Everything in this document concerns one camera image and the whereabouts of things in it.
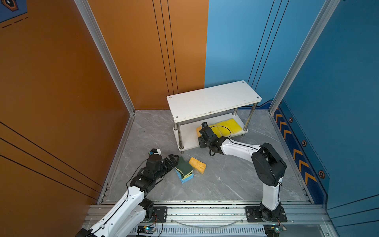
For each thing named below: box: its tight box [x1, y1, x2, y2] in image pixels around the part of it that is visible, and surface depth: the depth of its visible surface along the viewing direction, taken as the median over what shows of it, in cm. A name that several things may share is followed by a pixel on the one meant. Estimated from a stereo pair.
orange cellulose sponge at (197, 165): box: [188, 157, 207, 174], surface depth 90 cm
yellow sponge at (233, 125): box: [225, 118, 243, 134], surface depth 102 cm
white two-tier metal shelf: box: [166, 80, 263, 153], surface depth 81 cm
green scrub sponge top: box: [174, 156, 194, 180], surface depth 83 cm
